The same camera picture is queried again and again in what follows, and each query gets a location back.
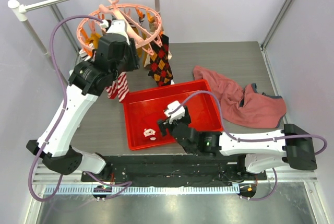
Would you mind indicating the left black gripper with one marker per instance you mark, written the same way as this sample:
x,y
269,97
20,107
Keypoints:
x,y
131,49

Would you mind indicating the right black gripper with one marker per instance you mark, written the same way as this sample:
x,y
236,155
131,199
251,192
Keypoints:
x,y
173,124

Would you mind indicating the red santa sock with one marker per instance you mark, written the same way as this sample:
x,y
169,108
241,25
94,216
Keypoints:
x,y
149,127

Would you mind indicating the red white striped sock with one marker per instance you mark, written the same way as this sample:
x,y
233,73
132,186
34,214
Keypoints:
x,y
122,85
112,90

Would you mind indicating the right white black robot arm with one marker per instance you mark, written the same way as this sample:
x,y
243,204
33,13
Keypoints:
x,y
256,152

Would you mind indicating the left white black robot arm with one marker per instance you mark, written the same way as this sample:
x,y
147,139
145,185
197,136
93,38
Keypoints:
x,y
86,84

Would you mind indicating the pink round clip hanger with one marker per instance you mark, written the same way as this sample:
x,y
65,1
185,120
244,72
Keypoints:
x,y
139,22

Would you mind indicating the mustard yellow sock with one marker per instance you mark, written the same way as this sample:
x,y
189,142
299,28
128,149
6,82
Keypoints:
x,y
94,40
146,57

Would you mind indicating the red plastic tray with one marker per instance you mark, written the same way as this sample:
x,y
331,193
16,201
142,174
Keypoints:
x,y
202,108

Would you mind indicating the white black striped sock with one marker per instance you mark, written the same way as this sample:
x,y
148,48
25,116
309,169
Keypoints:
x,y
83,55

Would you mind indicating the black argyle sock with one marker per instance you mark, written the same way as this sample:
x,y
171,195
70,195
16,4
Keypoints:
x,y
160,68
153,26

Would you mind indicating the pink crumpled garment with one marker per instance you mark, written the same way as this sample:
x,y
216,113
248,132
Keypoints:
x,y
243,106

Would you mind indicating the white clothes rack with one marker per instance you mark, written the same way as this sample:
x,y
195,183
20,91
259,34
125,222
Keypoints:
x,y
21,10

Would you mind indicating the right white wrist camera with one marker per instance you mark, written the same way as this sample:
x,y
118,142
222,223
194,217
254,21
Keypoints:
x,y
174,111

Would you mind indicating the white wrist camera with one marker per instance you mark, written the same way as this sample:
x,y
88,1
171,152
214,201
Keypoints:
x,y
174,111
118,26

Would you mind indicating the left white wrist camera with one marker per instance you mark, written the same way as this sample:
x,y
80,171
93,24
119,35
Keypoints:
x,y
118,26

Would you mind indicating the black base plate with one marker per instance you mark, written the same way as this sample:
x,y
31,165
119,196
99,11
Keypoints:
x,y
179,170

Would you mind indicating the white slotted cable duct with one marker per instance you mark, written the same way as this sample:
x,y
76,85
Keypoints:
x,y
95,189

